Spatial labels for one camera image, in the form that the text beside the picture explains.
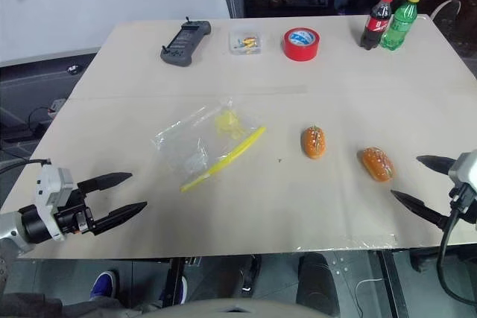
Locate green bottle with yellow cap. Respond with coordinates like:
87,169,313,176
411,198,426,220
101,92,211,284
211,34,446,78
379,0,423,51

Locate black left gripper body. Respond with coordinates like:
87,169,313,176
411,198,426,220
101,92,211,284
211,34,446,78
54,187,96,238

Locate black table leg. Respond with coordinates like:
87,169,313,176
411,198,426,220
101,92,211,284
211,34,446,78
162,256,186,299
375,250,408,318

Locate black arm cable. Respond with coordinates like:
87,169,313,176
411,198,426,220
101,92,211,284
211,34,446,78
0,157,51,177
437,209,477,306

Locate clear box of small parts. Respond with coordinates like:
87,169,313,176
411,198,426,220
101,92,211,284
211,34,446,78
227,28,271,57

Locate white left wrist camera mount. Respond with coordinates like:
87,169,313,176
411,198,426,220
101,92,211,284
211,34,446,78
35,163,79,241

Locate blue shoe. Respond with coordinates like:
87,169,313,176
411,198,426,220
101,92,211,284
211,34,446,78
159,276,188,306
89,270,121,301

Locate white curved chair back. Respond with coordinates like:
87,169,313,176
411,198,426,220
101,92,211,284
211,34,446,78
433,0,463,22

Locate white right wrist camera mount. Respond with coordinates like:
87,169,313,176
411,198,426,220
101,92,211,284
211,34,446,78
447,150,477,188

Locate dark rounded shape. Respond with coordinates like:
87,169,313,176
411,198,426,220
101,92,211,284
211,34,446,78
295,252,342,318

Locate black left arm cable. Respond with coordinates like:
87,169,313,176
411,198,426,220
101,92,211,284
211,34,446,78
0,157,51,177

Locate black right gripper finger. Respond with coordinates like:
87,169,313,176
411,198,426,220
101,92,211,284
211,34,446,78
390,189,453,231
416,154,458,176

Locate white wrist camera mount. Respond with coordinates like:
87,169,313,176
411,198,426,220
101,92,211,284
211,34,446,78
35,163,79,241
447,150,477,188

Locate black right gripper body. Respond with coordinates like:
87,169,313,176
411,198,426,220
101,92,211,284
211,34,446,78
449,182,477,224

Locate black floor cable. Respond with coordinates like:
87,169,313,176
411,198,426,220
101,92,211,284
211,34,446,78
28,106,57,137

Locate white floor cable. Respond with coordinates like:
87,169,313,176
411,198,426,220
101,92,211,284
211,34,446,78
353,278,385,312

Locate orange toy bun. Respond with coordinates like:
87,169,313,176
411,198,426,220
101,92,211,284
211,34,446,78
300,125,328,160
358,147,395,184

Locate clear zip bag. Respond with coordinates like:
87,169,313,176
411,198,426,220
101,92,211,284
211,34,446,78
150,98,268,194

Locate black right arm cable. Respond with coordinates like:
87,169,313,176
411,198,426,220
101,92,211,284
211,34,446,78
437,209,477,306

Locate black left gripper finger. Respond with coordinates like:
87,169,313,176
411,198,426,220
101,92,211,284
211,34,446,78
76,171,133,194
91,201,148,237

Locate grey handheld remote controller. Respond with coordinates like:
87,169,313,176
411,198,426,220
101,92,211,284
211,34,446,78
159,16,212,67

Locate red tape roll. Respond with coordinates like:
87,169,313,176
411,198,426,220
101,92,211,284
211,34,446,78
281,27,323,63

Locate cola bottle with red cap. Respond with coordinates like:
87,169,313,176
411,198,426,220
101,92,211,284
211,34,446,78
359,0,396,51

